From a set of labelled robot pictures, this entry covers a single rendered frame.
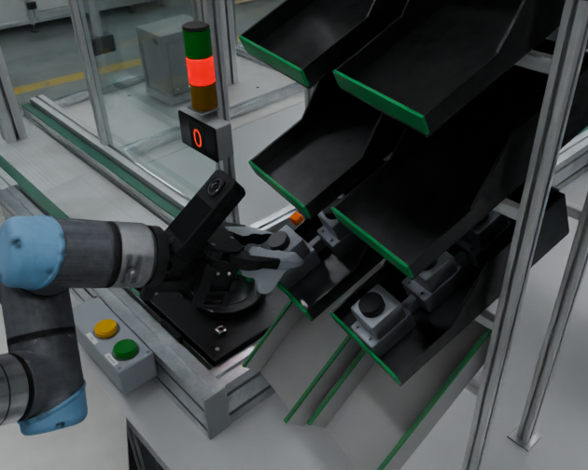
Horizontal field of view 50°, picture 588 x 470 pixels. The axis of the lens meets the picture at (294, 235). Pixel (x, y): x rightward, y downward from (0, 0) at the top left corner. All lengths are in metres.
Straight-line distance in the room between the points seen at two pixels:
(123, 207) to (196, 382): 0.66
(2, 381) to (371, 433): 0.48
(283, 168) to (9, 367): 0.39
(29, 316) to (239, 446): 0.48
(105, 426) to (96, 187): 0.74
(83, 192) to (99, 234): 1.02
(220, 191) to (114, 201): 0.92
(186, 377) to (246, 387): 0.11
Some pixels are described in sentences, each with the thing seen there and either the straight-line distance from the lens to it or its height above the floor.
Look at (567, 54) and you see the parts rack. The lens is 0.61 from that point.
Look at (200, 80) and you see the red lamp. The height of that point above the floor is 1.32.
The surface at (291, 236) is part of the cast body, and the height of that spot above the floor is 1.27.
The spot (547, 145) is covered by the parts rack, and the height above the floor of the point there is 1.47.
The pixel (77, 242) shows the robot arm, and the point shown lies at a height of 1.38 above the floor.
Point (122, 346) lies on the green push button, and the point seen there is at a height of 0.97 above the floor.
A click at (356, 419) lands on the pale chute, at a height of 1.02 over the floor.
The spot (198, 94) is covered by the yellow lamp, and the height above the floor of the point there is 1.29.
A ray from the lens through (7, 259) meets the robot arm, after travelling 0.68.
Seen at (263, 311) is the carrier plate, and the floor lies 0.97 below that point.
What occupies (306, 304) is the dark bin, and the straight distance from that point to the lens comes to 0.84.
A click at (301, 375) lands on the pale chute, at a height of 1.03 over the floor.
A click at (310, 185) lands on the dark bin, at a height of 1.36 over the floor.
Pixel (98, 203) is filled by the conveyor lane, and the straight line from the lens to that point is 1.65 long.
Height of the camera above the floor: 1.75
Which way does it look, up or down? 36 degrees down
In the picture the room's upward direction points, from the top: 2 degrees counter-clockwise
